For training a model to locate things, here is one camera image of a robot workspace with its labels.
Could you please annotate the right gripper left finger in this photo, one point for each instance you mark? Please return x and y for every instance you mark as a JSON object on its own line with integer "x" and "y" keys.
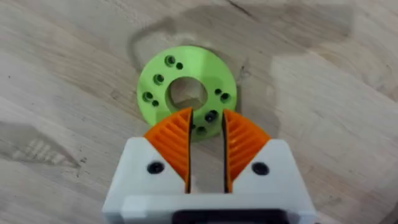
{"x": 152, "y": 168}

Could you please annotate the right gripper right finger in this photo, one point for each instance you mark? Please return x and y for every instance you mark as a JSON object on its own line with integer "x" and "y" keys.
{"x": 261, "y": 168}

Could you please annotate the small black screw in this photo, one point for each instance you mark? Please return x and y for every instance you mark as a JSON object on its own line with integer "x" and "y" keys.
{"x": 211, "y": 116}

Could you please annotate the green disc with holes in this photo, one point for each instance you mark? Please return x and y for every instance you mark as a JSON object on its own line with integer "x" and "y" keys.
{"x": 192, "y": 65}

